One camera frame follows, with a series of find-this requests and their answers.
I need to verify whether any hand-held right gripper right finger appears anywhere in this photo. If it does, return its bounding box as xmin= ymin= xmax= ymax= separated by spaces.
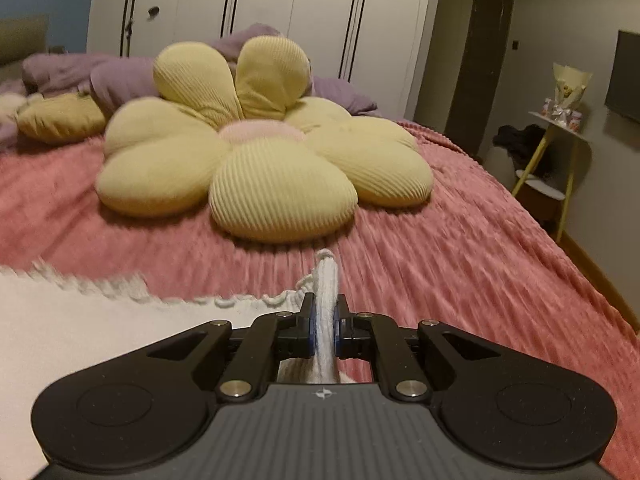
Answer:
xmin=334 ymin=294 xmax=501 ymax=402

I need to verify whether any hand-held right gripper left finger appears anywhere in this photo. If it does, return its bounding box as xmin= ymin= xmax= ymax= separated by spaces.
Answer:
xmin=145 ymin=292 xmax=317 ymax=402

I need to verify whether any white ribbed knit sweater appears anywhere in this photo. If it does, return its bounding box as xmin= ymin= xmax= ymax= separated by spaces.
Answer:
xmin=0 ymin=250 xmax=361 ymax=480

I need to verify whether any dark clothes pile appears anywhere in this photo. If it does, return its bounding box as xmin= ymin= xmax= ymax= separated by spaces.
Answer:
xmin=492 ymin=124 xmax=551 ymax=176

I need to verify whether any pink ribbed bedspread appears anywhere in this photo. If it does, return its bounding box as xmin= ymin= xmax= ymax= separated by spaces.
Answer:
xmin=0 ymin=120 xmax=626 ymax=480

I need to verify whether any yellow flower-shaped pillow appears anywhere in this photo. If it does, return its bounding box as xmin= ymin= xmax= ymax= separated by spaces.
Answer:
xmin=95 ymin=35 xmax=435 ymax=243

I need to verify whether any yellow-legged side table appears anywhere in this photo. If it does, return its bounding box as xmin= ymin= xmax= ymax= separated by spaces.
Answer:
xmin=510 ymin=110 xmax=593 ymax=243

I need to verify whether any dark door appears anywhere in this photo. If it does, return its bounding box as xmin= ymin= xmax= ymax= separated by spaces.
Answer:
xmin=447 ymin=0 xmax=516 ymax=158

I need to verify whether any purple duvet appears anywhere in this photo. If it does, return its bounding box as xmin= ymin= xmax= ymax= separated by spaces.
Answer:
xmin=20 ymin=22 xmax=378 ymax=116

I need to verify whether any white wardrobe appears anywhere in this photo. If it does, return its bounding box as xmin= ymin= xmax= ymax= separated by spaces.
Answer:
xmin=87 ymin=0 xmax=446 ymax=121

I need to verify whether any small yellow oval pillow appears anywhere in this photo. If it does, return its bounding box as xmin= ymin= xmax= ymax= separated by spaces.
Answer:
xmin=15 ymin=92 xmax=110 ymax=143

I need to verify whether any wrapped flower bouquet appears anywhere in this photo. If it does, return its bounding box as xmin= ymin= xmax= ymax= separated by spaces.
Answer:
xmin=542 ymin=62 xmax=593 ymax=131

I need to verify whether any long cream plush toy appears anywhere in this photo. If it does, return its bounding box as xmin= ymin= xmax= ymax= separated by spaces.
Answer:
xmin=0 ymin=91 xmax=45 ymax=123

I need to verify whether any olive upholstered headboard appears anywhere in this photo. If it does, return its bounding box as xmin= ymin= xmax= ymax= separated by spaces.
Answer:
xmin=0 ymin=14 xmax=50 ymax=67

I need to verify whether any wall-mounted television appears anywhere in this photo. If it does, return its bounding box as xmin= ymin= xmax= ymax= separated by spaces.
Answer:
xmin=604 ymin=30 xmax=640 ymax=123

